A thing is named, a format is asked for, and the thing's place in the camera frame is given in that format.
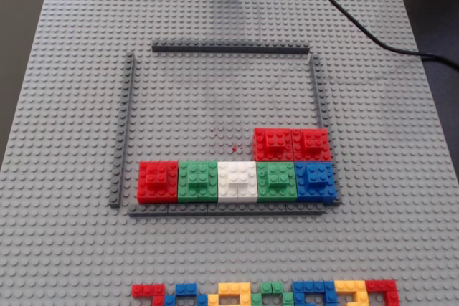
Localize black cable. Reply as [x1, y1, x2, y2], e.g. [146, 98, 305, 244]
[308, 0, 459, 70]

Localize yellow brick letter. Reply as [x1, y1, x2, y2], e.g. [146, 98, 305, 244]
[335, 279, 369, 306]
[207, 282, 252, 306]

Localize grey studded baseplate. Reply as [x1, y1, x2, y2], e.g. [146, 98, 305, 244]
[0, 0, 459, 306]

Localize blue brick letter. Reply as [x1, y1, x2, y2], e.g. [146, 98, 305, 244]
[292, 280, 338, 306]
[164, 283, 209, 306]

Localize blue brick cube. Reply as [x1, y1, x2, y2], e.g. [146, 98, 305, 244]
[294, 161, 338, 206]

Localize red brick cube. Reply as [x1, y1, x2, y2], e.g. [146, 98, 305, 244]
[253, 128, 295, 163]
[137, 161, 179, 205]
[290, 128, 331, 163]

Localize green brick letter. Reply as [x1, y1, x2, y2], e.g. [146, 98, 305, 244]
[250, 282, 295, 306]

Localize red brick letter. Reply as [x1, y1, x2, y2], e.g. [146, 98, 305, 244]
[365, 279, 400, 306]
[131, 283, 166, 306]

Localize white brick cube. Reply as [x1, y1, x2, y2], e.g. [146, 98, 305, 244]
[217, 161, 258, 204]

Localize dark grey border strip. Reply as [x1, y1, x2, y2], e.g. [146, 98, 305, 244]
[308, 54, 341, 206]
[109, 51, 136, 209]
[151, 39, 310, 53]
[128, 202, 328, 217]

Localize green brick cube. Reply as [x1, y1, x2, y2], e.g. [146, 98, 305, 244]
[177, 161, 219, 204]
[256, 161, 298, 204]

